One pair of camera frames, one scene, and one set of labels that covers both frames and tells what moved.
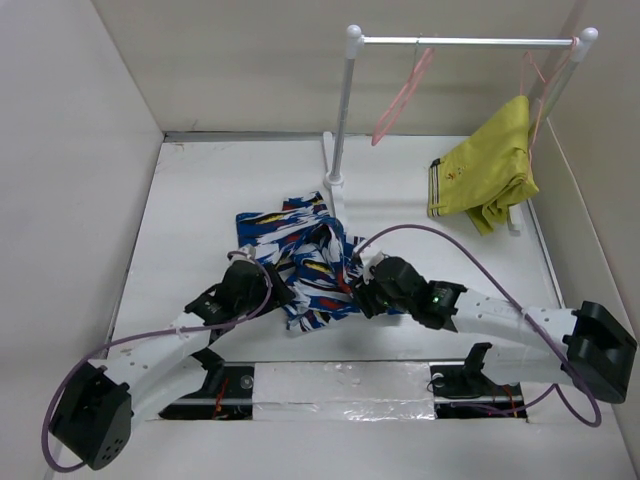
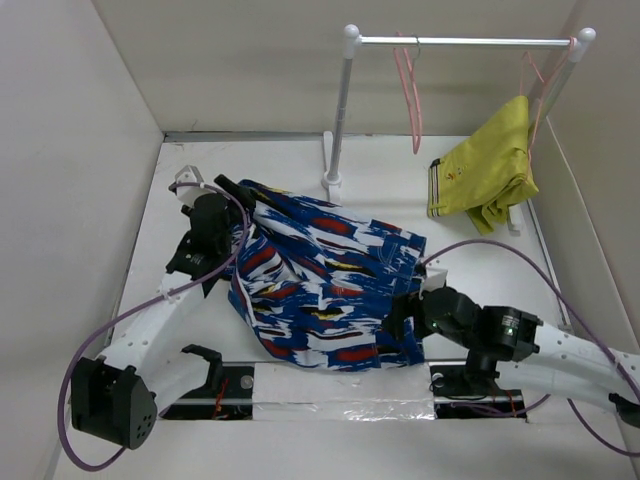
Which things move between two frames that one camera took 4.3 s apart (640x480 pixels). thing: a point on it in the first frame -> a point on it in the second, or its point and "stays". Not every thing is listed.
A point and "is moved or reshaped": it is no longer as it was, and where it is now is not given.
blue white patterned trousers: (308, 249) is moved or reshaped
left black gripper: (280, 293) -> (241, 193)
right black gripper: (364, 297) -> (403, 305)
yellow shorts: (487, 172) stays
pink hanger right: (575, 42) stays
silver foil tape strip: (339, 391) stays
